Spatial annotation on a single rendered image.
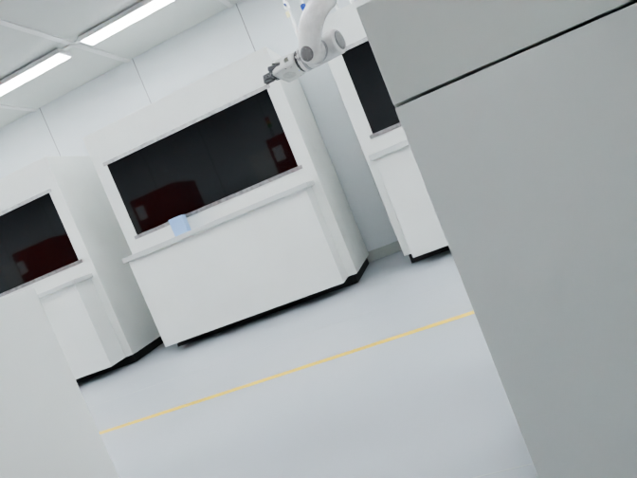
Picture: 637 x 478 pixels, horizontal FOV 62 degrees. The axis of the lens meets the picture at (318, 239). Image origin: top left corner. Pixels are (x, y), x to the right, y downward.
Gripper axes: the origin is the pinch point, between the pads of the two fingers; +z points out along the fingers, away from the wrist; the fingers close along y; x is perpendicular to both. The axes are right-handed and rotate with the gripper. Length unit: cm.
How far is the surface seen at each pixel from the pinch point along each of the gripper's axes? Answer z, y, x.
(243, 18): 189, 211, 207
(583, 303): -96, -58, -93
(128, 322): 326, 152, -58
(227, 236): 187, 154, -8
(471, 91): -91, -70, -62
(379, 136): 68, 209, 47
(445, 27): -90, -73, -54
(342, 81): 81, 190, 92
